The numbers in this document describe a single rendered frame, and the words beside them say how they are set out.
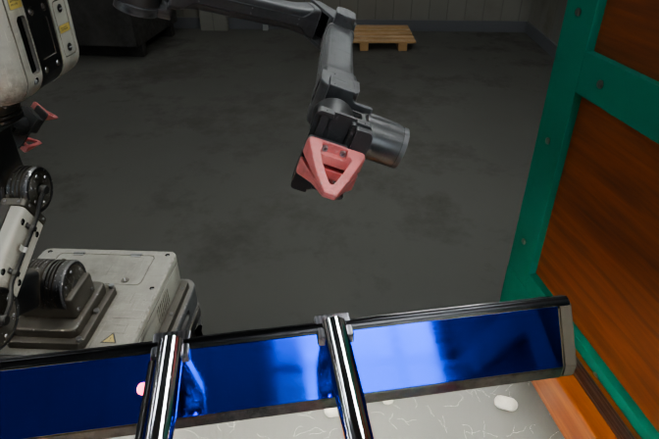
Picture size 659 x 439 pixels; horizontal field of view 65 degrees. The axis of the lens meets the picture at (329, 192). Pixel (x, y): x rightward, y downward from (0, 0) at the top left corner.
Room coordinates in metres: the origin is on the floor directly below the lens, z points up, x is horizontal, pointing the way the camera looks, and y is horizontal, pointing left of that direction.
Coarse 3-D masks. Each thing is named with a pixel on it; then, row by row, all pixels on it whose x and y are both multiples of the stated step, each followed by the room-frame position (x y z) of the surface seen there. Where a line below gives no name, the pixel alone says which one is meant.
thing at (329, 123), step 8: (320, 112) 0.53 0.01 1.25; (328, 112) 0.53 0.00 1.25; (336, 112) 0.54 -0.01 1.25; (320, 120) 0.53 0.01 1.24; (328, 120) 0.53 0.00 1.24; (336, 120) 0.54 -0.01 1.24; (344, 120) 0.54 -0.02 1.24; (352, 120) 0.54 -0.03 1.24; (360, 120) 0.54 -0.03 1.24; (312, 128) 0.54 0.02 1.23; (320, 128) 0.53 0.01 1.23; (328, 128) 0.54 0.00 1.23; (336, 128) 0.54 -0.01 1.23; (344, 128) 0.54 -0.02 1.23; (320, 136) 0.53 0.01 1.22; (328, 136) 0.54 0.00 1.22; (336, 136) 0.54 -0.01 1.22; (344, 136) 0.54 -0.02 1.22; (304, 144) 0.54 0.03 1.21
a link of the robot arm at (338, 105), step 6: (324, 102) 0.64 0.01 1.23; (330, 102) 0.63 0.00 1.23; (336, 102) 0.64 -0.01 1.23; (342, 102) 0.64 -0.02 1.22; (330, 108) 0.61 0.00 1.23; (336, 108) 0.61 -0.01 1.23; (342, 108) 0.62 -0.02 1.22; (348, 108) 0.64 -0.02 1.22; (312, 114) 0.63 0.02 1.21; (348, 114) 0.62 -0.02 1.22; (354, 114) 0.65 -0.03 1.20; (360, 114) 0.65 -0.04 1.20; (312, 120) 0.61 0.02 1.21
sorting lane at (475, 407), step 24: (528, 384) 0.59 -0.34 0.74; (384, 408) 0.54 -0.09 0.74; (408, 408) 0.54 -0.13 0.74; (432, 408) 0.54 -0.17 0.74; (456, 408) 0.54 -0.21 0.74; (480, 408) 0.54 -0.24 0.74; (528, 408) 0.54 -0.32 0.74; (192, 432) 0.50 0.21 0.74; (216, 432) 0.50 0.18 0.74; (240, 432) 0.50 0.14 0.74; (264, 432) 0.50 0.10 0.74; (288, 432) 0.50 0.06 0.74; (312, 432) 0.50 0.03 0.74; (336, 432) 0.50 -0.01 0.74; (384, 432) 0.50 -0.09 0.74; (408, 432) 0.50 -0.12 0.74; (432, 432) 0.50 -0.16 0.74; (456, 432) 0.50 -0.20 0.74; (480, 432) 0.50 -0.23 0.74; (504, 432) 0.50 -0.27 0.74; (528, 432) 0.50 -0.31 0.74; (552, 432) 0.50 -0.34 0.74
